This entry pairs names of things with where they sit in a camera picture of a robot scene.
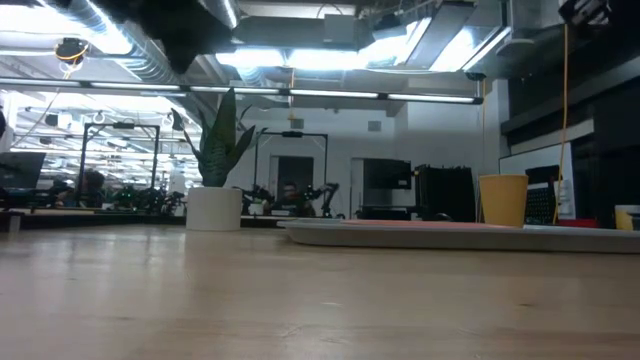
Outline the red flat item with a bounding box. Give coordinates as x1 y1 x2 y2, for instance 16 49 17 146
557 218 600 229

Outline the background workbench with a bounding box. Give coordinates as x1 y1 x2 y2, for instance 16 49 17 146
0 207 187 232

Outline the green snake plant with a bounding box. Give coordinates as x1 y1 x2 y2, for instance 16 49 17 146
170 88 269 189

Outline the person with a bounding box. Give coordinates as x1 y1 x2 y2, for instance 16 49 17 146
272 180 314 217
74 169 108 209

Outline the small yellow container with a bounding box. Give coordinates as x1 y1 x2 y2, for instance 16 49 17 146
614 204 640 231

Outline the yellow hanging cable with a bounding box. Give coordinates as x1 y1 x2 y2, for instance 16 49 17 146
552 24 570 225
477 79 488 222

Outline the ceiling cable reel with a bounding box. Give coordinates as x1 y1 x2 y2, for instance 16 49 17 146
54 37 91 66

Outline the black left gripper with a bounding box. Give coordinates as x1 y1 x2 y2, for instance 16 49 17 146
94 0 234 75

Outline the black cabinet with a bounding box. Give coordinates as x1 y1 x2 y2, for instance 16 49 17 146
414 164 477 223

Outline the black screen on stand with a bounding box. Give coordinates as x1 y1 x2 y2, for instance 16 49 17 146
363 158 413 191

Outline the pink plate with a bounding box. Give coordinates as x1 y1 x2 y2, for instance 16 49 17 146
339 218 504 229

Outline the black metal frame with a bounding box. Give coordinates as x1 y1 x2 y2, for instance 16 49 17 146
78 122 161 206
253 130 330 211

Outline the silver ceiling air duct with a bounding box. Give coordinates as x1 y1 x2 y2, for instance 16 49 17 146
49 0 176 86

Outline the grey door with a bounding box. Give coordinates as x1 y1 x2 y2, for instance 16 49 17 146
276 156 315 217

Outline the black mesh chair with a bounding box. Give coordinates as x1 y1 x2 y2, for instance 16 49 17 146
524 165 561 225

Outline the long ceiling light bar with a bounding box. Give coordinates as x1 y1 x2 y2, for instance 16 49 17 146
0 77 484 106

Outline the yellow cup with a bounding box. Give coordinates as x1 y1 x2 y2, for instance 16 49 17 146
478 174 529 229

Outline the white plant pot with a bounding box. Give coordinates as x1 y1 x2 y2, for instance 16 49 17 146
185 186 243 232

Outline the grey serving tray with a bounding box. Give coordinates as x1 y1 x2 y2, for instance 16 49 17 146
277 219 640 254

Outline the white whiteboard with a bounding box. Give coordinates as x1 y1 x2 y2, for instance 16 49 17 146
498 142 576 221

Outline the black computer monitor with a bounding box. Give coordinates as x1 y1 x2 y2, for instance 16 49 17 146
0 151 47 190

